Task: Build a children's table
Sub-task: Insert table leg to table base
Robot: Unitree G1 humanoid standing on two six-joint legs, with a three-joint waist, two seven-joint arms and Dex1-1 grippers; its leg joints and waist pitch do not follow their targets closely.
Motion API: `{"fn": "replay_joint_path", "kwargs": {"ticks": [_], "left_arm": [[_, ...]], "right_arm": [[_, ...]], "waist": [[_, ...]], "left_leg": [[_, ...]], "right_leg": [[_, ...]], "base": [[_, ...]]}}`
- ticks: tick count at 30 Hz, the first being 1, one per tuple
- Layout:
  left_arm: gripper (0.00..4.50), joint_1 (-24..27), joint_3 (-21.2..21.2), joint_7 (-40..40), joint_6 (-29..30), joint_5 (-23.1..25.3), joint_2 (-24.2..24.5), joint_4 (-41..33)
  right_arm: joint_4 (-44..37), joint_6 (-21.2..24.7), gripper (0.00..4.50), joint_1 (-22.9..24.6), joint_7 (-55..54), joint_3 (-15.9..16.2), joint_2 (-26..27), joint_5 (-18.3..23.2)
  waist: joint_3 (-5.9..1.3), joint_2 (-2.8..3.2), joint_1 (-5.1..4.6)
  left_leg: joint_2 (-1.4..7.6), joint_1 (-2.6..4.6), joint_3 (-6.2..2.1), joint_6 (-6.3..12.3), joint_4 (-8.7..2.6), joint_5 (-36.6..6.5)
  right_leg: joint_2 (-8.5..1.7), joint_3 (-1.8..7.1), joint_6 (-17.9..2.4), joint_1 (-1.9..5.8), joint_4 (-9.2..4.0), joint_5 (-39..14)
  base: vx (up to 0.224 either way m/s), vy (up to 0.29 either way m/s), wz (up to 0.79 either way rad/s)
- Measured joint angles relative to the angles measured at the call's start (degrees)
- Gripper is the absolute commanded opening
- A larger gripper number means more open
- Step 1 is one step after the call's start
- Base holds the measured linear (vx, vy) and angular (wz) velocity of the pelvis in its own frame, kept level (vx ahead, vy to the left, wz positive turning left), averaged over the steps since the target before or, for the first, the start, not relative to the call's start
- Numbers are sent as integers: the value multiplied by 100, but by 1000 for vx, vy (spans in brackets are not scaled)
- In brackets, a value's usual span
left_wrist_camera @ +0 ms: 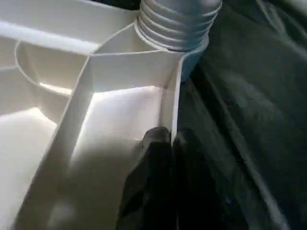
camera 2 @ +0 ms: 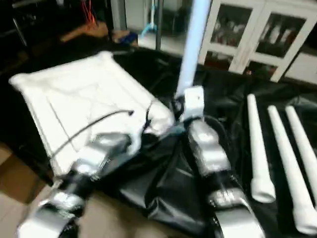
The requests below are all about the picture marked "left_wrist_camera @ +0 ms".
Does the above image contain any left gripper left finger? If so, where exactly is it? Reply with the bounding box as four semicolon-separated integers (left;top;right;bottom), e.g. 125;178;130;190
118;126;175;230

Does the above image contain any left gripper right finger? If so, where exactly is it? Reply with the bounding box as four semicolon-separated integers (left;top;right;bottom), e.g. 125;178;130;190
172;129;238;230

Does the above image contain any white plastic table top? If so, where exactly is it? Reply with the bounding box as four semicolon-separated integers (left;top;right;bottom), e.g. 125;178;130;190
0;0;210;230

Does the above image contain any white plastic table leg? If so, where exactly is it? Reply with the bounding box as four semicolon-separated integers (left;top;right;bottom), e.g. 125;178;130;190
136;0;224;52

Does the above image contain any black mat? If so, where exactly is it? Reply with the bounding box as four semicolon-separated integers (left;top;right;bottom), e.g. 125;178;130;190
91;0;307;230

